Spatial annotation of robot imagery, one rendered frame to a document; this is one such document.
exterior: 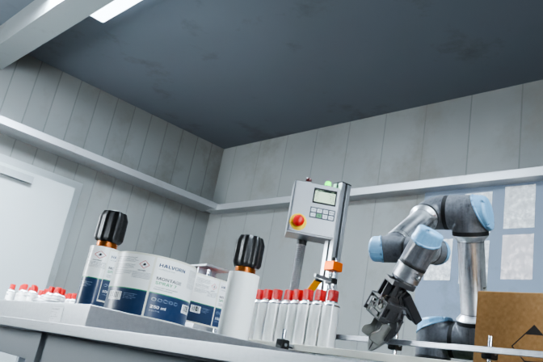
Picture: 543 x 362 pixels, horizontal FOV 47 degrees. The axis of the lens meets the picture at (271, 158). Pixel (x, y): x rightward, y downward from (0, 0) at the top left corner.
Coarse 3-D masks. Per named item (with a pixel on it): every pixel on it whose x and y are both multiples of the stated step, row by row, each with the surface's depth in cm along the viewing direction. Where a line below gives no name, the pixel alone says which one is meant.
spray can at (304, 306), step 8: (304, 296) 194; (312, 296) 194; (304, 304) 192; (304, 312) 191; (296, 320) 192; (304, 320) 190; (296, 328) 190; (304, 328) 189; (296, 336) 189; (304, 336) 188; (304, 344) 188
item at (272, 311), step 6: (276, 294) 205; (282, 294) 206; (276, 300) 205; (270, 306) 204; (276, 306) 203; (270, 312) 203; (276, 312) 203; (270, 318) 202; (276, 318) 202; (264, 324) 203; (270, 324) 201; (264, 330) 202; (270, 330) 201; (264, 336) 201; (270, 336) 200
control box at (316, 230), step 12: (300, 192) 219; (312, 192) 219; (300, 204) 217; (312, 204) 217; (336, 204) 218; (288, 216) 217; (336, 216) 217; (288, 228) 214; (300, 228) 214; (312, 228) 215; (324, 228) 215; (312, 240) 220; (324, 240) 217
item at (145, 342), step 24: (72, 336) 115; (96, 336) 104; (120, 336) 97; (144, 336) 91; (216, 360) 79; (240, 360) 71; (264, 360) 68; (288, 360) 65; (312, 360) 62; (336, 360) 60
